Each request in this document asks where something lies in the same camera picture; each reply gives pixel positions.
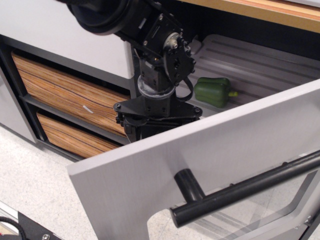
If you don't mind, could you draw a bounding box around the black oven door handle bar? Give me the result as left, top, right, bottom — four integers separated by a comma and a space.
169, 151, 320, 228

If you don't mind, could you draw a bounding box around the lower wood grain bin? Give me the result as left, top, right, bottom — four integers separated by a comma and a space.
37, 113, 120, 159

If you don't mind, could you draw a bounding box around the black braided cable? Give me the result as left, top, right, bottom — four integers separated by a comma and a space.
0, 216, 26, 240

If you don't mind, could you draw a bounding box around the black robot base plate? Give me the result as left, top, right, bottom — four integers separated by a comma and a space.
17, 212, 61, 240

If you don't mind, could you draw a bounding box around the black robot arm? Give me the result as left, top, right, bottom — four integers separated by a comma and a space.
65, 0, 202, 142

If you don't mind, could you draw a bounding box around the grey oven rack tray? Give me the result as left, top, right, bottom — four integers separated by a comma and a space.
188, 34, 320, 118

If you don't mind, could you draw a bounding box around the grey toy oven door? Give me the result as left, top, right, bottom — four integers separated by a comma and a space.
67, 80, 320, 240

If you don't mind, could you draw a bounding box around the grey toy kitchen cabinet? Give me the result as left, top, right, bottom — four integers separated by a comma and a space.
0, 0, 141, 162

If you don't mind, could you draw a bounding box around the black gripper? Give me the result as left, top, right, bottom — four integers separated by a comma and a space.
113, 95, 202, 143

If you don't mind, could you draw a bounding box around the wood grain bin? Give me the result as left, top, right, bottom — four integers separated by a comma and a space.
37, 113, 120, 159
11, 52, 129, 137

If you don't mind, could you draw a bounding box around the green toy bell pepper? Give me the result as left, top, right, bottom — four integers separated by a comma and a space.
194, 77, 238, 108

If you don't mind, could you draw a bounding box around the upper wood grain bin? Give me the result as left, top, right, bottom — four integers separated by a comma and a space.
11, 52, 129, 137

